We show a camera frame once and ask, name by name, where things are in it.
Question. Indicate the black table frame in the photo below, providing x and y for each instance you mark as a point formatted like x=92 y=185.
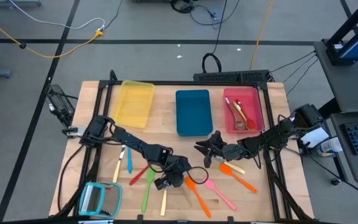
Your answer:
x=182 y=83

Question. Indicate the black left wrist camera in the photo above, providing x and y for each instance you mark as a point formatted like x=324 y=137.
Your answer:
x=162 y=184

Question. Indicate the blue silicone spatula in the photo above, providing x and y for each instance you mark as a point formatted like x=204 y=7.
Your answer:
x=129 y=161

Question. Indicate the black caster wheel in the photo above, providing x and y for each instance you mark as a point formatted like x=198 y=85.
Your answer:
x=336 y=181

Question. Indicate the white blue canister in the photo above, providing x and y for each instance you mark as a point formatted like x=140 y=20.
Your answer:
x=329 y=146

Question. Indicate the side desk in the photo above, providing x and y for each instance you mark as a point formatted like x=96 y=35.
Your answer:
x=346 y=87

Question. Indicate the red spoon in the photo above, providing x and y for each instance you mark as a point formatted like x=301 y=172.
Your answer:
x=250 y=124

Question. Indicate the black perforated box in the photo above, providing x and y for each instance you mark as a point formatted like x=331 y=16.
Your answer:
x=228 y=76

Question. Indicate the white box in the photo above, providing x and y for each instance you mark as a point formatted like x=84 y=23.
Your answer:
x=315 y=137

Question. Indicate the pink plastic bin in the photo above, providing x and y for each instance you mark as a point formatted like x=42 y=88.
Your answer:
x=250 y=99

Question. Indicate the yellow translucent plastic bin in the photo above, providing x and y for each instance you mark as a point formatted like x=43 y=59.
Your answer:
x=134 y=102

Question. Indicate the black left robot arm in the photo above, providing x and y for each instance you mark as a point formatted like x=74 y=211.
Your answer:
x=135 y=143

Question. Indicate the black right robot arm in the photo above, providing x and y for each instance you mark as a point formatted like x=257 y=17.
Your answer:
x=272 y=137

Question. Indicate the grey metal bracket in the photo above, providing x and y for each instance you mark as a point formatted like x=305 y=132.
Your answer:
x=75 y=130

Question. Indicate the green silicone spatula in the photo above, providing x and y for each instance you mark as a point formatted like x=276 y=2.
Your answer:
x=150 y=175

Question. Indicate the orange silicone spatula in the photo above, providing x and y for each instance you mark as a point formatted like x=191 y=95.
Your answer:
x=225 y=169
x=190 y=183

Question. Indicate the red silicone spatula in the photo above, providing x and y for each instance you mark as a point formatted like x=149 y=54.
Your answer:
x=138 y=175

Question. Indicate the teal rimmed metal container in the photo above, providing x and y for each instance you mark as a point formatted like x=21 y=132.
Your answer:
x=99 y=200

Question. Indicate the blue plastic bin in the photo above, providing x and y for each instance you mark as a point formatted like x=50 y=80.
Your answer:
x=194 y=112

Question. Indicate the black monitor stand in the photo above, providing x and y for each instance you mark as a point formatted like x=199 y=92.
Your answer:
x=353 y=21

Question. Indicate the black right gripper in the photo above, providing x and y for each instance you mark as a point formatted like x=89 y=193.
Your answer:
x=232 y=152

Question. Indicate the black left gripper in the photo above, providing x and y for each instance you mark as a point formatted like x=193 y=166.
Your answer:
x=179 y=169

